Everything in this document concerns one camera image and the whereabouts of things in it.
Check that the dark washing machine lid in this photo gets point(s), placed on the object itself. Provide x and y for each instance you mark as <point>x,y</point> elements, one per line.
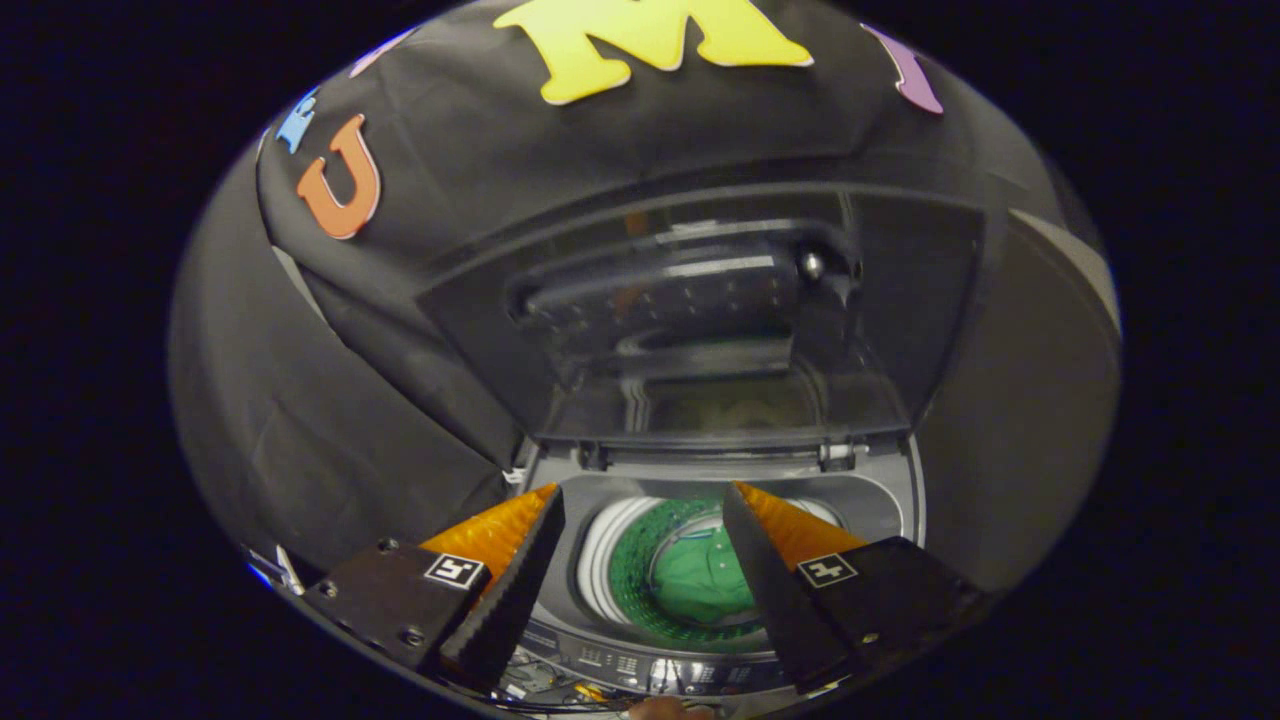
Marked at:
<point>700,300</point>

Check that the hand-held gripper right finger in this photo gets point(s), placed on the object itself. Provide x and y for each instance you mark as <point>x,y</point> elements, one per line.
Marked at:
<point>775,590</point>

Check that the green polo shirt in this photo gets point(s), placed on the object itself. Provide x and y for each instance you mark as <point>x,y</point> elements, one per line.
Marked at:
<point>700,580</point>

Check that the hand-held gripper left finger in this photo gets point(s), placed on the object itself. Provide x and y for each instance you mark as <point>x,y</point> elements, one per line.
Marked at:
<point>510,590</point>

